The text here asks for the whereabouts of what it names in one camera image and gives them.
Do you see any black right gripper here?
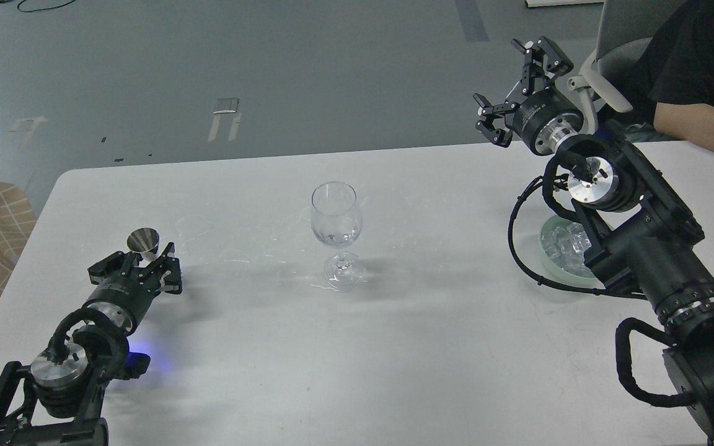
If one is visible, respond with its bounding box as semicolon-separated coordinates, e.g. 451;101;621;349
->
473;36;584;156

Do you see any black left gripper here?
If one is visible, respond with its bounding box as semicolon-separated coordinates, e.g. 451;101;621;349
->
82;242;182;336

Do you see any steel cocktail jigger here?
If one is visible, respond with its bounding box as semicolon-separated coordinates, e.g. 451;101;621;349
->
126;227;161;263

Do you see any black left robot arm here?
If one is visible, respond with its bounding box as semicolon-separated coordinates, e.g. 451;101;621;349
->
0;242;182;445

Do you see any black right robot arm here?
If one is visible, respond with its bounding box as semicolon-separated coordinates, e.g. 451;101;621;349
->
474;36;714;444

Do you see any green bowl of ice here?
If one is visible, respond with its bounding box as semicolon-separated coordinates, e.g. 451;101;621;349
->
539;216;601;288

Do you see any clear wine glass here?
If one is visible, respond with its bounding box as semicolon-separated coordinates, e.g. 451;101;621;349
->
310;181;366;290

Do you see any grey office chair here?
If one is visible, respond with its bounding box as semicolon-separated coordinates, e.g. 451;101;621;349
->
568;1;683;134

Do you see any person in black shirt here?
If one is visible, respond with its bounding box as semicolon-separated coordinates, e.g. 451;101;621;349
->
627;1;714;152

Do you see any black floor cable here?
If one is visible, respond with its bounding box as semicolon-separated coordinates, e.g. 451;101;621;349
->
0;0;79;25

